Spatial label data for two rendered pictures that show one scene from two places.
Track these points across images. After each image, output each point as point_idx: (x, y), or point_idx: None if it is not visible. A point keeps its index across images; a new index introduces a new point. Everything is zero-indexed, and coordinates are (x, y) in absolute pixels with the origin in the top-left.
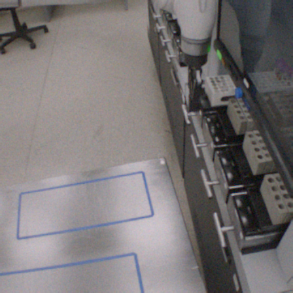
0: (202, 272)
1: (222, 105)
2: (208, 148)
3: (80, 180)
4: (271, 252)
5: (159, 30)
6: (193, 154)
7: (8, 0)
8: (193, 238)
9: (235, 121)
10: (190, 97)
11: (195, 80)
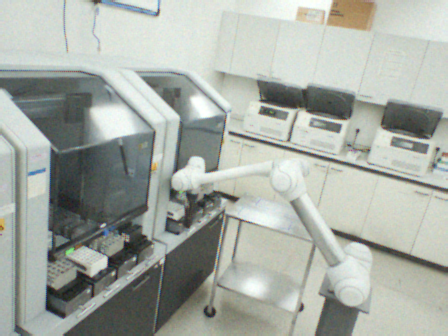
0: (189, 305)
1: None
2: (198, 219)
3: (261, 222)
4: None
5: (117, 285)
6: (178, 263)
7: None
8: (176, 320)
9: None
10: (192, 216)
11: (197, 200)
